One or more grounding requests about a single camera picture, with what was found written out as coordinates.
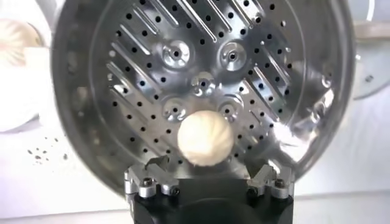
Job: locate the large white plate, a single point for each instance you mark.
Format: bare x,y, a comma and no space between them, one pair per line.
15,100

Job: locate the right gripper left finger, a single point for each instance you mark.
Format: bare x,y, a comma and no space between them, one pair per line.
146,182

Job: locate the perforated steel steamer basket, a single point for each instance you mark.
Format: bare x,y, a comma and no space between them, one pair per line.
213,30

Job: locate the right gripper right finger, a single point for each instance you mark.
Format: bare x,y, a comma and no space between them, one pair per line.
274,184

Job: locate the white steamed baozi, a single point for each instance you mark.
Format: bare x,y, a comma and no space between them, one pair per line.
13,39
205,138

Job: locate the glass pot lid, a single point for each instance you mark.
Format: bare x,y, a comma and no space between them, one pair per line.
374,76

